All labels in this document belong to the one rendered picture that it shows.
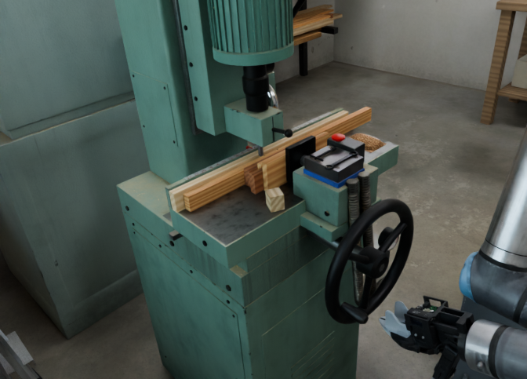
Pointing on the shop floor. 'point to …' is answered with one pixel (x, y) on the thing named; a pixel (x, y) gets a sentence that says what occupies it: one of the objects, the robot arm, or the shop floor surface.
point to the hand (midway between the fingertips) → (386, 323)
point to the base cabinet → (244, 320)
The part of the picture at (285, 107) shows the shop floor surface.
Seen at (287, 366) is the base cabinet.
